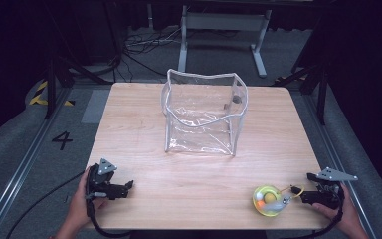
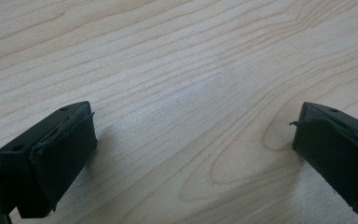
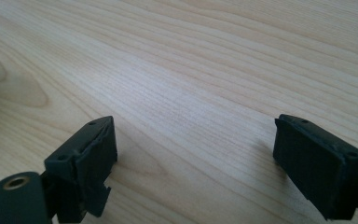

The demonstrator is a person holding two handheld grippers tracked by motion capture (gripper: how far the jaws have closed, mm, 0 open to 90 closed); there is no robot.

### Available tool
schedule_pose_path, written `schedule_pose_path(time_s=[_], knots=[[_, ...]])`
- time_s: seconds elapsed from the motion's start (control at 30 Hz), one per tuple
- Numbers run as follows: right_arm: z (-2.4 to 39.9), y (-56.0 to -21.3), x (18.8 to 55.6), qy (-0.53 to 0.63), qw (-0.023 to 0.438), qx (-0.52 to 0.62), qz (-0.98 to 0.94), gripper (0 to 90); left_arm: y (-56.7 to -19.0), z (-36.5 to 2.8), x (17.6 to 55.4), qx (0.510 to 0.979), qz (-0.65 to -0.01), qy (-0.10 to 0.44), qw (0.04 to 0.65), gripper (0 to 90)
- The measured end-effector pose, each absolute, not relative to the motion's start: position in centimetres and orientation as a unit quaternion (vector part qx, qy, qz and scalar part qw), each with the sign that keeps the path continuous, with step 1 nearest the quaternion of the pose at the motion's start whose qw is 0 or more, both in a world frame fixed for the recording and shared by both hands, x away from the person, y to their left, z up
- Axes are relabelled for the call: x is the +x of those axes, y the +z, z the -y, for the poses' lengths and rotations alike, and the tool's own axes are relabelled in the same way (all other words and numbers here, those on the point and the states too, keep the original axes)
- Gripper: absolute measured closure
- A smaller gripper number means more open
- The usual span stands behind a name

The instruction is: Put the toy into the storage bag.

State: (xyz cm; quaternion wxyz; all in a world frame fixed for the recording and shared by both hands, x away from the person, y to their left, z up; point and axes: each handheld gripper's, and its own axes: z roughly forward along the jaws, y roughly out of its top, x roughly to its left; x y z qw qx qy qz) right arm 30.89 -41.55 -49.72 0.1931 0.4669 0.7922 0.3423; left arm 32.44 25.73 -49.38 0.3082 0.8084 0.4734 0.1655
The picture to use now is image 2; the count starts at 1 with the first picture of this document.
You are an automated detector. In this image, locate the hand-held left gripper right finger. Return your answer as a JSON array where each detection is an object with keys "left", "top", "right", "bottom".
[{"left": 289, "top": 101, "right": 358, "bottom": 220}]

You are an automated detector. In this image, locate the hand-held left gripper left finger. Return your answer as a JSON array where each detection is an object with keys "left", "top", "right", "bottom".
[{"left": 0, "top": 100, "right": 99, "bottom": 219}]

